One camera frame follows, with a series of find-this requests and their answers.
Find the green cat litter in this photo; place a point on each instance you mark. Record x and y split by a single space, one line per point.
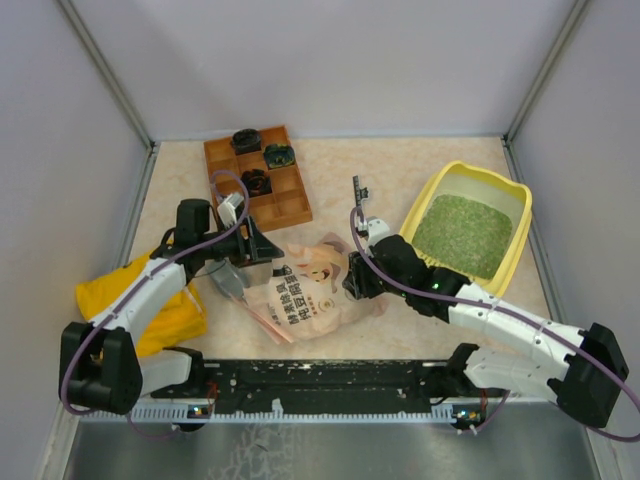
464 234

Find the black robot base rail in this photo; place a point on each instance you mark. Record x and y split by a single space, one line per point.
315 387

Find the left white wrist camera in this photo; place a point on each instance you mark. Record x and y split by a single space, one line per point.
230 210

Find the black green rolled item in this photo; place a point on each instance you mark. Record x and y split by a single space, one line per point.
279 156

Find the wooden compartment tray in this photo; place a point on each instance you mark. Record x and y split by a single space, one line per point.
286 206

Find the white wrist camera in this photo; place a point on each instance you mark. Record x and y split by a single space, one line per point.
230 210
372 230

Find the silver metal scoop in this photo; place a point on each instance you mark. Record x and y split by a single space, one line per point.
229 280

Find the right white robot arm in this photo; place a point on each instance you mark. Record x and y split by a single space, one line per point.
581 371

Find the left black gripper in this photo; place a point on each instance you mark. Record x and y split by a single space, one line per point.
256 248

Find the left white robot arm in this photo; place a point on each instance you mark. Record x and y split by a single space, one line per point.
99 367

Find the black orange rolled item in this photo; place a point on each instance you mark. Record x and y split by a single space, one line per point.
257 182

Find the black rolled item top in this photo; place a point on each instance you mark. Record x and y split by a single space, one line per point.
246 141

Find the yellow cloth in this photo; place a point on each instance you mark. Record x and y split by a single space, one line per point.
182 318

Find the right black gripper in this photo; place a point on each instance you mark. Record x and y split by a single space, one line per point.
356 280

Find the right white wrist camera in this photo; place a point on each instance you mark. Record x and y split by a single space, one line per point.
372 230

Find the black bag sealing clip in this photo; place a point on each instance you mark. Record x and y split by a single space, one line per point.
361 194

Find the pink cat litter bag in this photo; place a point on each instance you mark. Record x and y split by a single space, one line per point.
304 297

